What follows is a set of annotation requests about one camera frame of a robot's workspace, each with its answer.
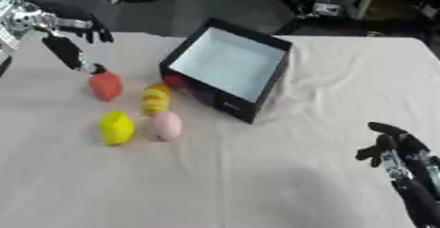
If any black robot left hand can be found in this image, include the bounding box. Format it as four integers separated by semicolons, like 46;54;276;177
32;0;116;76

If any yellow ridged toy fruit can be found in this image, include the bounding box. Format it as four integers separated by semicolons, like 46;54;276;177
138;83;174;116

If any black box with white inside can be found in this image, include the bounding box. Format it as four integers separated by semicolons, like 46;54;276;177
158;18;295;125

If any yellow toy lemon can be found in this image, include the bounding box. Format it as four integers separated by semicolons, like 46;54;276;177
97;110;138;147

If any pink toy egg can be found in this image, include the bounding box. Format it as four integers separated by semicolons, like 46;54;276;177
149;109;185;143

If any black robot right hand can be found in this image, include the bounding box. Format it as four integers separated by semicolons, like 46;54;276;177
354;121;440;228

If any small dark red toy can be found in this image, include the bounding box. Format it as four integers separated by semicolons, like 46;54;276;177
163;73;190;89

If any red toy fruit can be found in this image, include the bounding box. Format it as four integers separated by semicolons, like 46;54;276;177
87;70;126;103

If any black tripod stand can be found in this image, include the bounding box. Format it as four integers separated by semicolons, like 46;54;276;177
269;0;368;35

